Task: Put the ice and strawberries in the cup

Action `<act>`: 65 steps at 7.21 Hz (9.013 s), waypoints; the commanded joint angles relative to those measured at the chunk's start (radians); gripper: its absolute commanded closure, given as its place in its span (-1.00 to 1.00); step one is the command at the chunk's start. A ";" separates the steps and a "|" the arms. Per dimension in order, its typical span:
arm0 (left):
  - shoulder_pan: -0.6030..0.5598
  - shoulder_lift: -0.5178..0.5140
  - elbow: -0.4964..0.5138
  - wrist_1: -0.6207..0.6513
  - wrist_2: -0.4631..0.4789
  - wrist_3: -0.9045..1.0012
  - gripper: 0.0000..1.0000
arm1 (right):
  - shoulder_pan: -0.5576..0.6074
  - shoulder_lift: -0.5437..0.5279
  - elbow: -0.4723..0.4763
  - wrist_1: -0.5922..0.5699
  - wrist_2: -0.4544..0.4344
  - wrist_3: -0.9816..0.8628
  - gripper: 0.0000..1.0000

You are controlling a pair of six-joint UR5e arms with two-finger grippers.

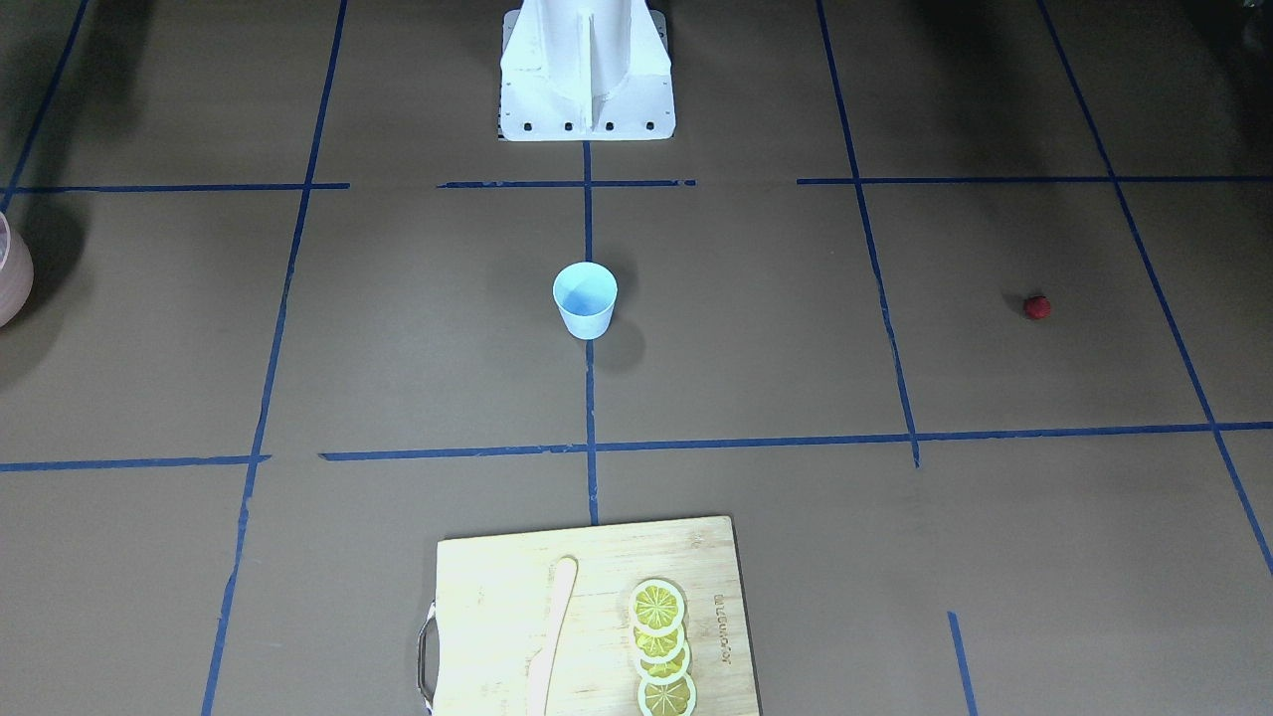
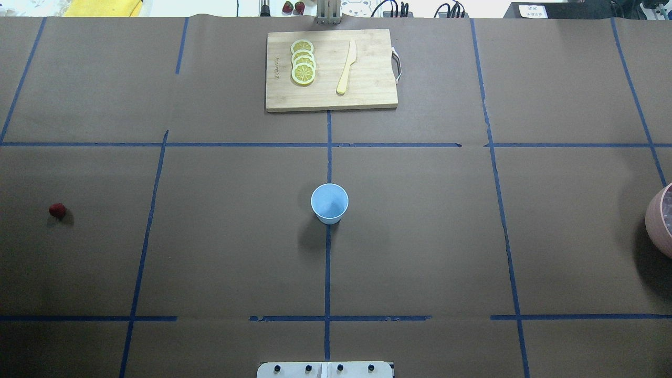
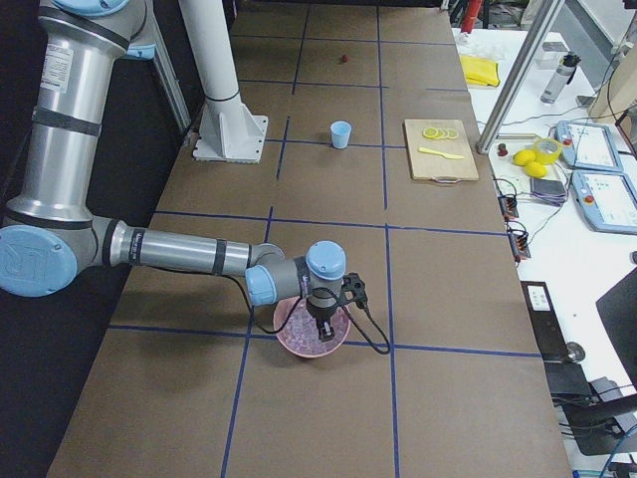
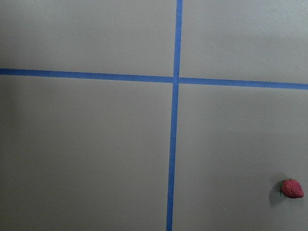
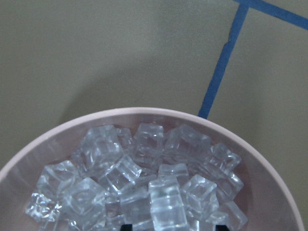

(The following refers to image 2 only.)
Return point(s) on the yellow wooden knife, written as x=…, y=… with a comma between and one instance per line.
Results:
x=351, y=56

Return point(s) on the spare strawberry left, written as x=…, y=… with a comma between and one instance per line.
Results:
x=288, y=7

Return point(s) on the spare strawberry right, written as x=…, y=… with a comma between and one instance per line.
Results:
x=299, y=8

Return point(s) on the pink bowl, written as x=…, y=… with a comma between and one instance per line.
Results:
x=655, y=226

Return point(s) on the spare strawberry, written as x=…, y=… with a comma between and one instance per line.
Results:
x=288, y=7
x=299, y=8

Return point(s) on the white label black box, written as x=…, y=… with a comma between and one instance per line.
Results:
x=568, y=10

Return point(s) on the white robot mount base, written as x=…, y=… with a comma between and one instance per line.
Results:
x=326, y=369

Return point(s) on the aluminium frame post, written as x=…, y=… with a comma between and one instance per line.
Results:
x=328, y=12

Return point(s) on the red strawberry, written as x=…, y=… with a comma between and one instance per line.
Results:
x=57, y=210

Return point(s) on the lemon slice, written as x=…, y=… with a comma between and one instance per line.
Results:
x=303, y=75
x=302, y=45
x=298, y=54
x=304, y=63

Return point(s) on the light blue plastic cup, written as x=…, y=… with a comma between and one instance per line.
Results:
x=329, y=202

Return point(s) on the bamboo cutting board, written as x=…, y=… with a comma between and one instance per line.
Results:
x=372, y=83

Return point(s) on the pile of clear ice cubes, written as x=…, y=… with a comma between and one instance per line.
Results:
x=666, y=209

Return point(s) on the yellow cloth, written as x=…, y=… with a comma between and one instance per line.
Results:
x=104, y=9

